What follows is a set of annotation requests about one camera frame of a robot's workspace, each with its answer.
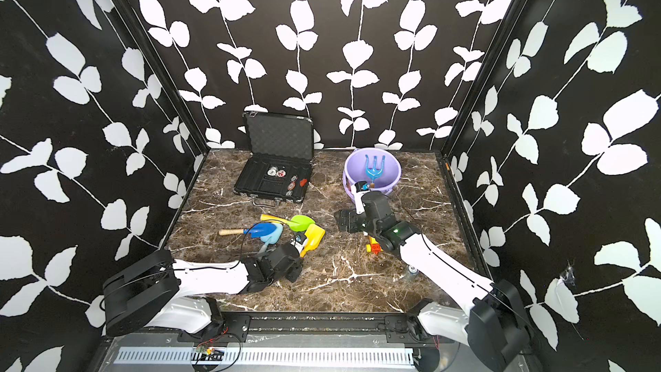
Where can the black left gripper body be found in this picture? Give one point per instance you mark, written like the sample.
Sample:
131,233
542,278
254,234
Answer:
293,272

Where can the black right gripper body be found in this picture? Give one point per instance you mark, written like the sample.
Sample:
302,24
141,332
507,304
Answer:
360,223

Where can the blue trowel wooden handle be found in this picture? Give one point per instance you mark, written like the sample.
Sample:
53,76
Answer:
259,230

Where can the green toy trowel yellow handle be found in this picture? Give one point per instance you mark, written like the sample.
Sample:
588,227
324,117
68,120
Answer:
298,223

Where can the yellow toy shovel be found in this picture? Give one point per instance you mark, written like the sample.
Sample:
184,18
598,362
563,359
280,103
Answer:
314,234

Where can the blue toy rake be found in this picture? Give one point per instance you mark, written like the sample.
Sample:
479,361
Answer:
374,168

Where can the purple plastic bucket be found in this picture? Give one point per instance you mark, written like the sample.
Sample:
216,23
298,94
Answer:
354,171

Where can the light blue toy shovel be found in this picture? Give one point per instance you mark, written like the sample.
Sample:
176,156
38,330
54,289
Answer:
268,241

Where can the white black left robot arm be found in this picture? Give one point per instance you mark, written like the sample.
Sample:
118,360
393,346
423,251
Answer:
161,291

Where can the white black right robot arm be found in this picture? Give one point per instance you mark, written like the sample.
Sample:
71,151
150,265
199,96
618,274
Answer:
468,289

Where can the yellow red toy truck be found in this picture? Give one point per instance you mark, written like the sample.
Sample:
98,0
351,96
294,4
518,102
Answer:
373,247

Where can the black open tool case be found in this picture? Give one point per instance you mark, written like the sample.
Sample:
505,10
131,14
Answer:
281,162

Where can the white vented strip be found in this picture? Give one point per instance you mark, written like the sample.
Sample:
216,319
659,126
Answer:
390,358

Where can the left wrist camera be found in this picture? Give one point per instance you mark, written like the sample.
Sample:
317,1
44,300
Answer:
299,241

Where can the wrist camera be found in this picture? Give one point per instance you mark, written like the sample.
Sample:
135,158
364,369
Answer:
358,190
299,241

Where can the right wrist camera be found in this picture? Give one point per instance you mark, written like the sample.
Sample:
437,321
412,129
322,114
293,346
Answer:
358,190

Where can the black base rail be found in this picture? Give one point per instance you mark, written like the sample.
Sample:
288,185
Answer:
417,326

